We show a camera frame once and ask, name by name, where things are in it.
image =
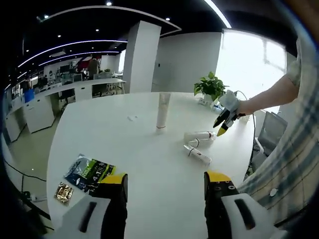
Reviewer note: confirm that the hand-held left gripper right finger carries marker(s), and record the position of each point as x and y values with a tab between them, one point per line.
216	204

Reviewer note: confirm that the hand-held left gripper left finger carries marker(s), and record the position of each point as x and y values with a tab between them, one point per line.
114	204

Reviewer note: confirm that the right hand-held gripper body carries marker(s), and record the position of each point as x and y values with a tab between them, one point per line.
230	104

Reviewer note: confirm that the red-capped skincare bottle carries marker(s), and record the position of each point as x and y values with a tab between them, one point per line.
197	135

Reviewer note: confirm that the white skincare bottle red label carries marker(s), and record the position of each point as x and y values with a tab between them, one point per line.
199	155

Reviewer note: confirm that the dark green skincare sachet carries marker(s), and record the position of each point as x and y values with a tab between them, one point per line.
89	171

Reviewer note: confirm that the gold foil skincare sachet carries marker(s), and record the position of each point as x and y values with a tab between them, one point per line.
64	193

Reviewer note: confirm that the tall white skincare tube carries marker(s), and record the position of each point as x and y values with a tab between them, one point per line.
163	112

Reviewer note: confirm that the blue storage box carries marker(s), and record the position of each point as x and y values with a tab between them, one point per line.
28	95

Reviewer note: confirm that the white power strip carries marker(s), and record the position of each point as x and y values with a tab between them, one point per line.
205	101

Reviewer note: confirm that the green potted plant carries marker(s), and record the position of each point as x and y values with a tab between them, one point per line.
210	84

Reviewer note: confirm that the large bright window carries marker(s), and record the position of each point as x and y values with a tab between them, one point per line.
249	69

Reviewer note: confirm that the grey office chair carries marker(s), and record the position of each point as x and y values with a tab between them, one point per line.
271	127

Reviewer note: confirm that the person's plaid shirt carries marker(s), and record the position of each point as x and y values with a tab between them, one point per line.
294	161

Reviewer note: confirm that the long ceiling light strip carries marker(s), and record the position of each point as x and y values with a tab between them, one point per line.
221	14

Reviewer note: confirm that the black office chair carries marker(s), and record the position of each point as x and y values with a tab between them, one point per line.
67	94

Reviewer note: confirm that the white office desk row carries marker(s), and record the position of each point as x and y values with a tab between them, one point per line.
74	84

